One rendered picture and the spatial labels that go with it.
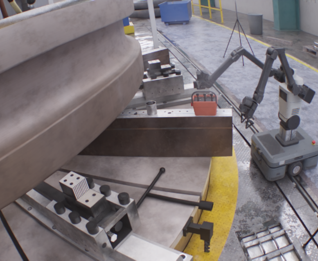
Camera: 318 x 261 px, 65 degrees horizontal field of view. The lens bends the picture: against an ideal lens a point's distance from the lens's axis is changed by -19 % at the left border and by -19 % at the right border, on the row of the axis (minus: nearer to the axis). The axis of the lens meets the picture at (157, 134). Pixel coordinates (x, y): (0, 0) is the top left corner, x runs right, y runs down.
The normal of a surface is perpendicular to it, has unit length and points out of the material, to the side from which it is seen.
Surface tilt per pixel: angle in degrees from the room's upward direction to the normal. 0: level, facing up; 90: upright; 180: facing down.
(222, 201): 0
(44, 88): 90
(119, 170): 0
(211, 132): 90
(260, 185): 0
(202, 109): 97
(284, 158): 45
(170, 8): 90
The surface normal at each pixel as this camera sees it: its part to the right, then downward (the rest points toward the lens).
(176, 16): -0.19, 0.51
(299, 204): -0.13, -0.86
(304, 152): 0.01, -0.27
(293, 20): 0.15, 0.47
